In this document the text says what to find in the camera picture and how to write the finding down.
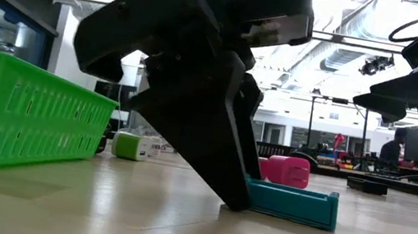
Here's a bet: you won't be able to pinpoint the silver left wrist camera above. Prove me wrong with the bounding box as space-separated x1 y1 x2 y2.
240 5 316 57

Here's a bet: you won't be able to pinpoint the black aluminium table frame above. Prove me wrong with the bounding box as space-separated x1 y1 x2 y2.
252 140 418 201

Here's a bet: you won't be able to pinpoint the silver ventilation duct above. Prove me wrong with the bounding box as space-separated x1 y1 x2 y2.
315 0 418 85

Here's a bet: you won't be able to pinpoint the black staple box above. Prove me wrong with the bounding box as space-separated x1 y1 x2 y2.
345 175 390 198

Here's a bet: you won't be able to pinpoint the pink charger cube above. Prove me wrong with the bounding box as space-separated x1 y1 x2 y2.
264 153 313 190

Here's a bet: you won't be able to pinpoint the green white charger cube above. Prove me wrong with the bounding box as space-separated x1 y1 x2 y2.
109 130 153 163

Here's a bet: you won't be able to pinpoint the black ceiling camera cluster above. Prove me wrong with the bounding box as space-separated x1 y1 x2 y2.
358 51 397 80

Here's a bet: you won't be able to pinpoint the black frame handle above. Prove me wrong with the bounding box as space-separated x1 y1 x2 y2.
288 149 320 170

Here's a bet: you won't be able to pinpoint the teal staple box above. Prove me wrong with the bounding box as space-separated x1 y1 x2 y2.
239 175 342 232

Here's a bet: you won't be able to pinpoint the black wall screen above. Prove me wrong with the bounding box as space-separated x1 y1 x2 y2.
90 80 139 123

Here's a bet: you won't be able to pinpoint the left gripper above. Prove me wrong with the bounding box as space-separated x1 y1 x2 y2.
68 0 318 111

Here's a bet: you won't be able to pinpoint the person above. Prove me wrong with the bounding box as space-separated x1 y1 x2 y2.
377 124 410 167

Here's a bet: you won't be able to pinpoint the black background frame rig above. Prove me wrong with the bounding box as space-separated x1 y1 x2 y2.
253 85 418 179

